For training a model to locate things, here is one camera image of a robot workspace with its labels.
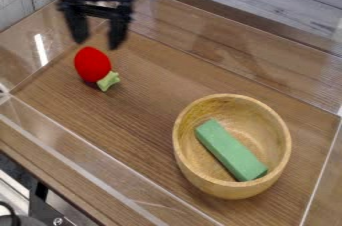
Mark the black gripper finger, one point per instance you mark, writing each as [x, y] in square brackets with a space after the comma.
[76, 21]
[119, 22]

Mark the red plush strawberry toy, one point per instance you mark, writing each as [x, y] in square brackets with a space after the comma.
[94, 68]

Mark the light wooden bowl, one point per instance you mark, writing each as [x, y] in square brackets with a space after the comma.
[255, 125]

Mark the green rectangular block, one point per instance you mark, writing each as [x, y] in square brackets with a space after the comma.
[230, 152]

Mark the black table clamp mount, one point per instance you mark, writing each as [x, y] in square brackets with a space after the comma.
[41, 214]

